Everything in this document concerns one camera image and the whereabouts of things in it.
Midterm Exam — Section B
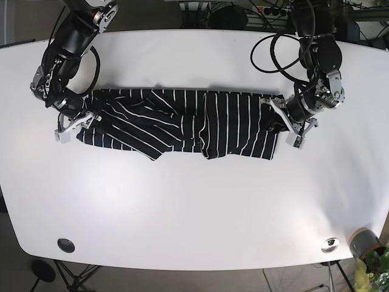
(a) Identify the black table grommet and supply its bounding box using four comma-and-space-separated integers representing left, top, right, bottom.
57, 238, 75, 253

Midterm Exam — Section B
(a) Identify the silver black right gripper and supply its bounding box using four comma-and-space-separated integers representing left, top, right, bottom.
30, 73, 107, 144

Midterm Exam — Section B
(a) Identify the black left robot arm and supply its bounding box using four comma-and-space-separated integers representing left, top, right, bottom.
266, 1, 345, 149

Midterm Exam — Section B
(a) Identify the potted green plant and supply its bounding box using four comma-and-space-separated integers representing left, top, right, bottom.
348, 228, 388, 292

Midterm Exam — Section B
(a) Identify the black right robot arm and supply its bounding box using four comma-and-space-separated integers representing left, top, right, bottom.
30, 1, 119, 143

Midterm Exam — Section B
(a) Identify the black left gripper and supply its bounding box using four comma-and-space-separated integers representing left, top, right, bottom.
260, 76, 345, 149

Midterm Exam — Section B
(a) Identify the black tripod stand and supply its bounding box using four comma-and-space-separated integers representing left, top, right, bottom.
30, 259, 104, 292

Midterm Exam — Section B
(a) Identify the silver table grommet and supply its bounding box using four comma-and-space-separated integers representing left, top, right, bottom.
321, 238, 339, 254

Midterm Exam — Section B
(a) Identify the navy white striped T-shirt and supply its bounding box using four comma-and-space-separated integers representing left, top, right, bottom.
77, 88, 279, 160

